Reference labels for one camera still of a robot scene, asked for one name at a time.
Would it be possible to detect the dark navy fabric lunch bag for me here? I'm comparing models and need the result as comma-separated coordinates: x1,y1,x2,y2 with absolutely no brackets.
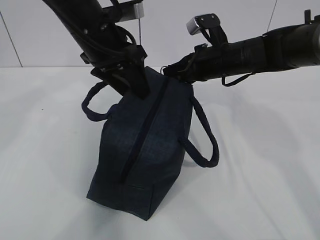
81,67,220,220

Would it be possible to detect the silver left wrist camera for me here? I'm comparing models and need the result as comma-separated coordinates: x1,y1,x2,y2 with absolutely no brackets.
102,0,145,23

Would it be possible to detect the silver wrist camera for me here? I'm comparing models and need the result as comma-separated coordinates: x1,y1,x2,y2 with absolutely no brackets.
102,0,145,23
186,13,229,48

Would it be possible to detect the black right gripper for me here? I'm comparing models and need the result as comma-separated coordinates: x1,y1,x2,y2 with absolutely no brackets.
163,43,225,84

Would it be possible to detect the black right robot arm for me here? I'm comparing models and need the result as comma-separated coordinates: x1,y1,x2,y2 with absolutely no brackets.
163,9,320,87

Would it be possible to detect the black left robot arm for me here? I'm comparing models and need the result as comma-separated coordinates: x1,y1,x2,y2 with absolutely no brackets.
45,0,150,99

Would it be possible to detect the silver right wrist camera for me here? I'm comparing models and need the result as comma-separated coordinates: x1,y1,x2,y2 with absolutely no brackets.
186,13,229,48

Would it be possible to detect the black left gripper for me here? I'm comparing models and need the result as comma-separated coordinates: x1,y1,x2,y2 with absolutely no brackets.
80,44,150,99

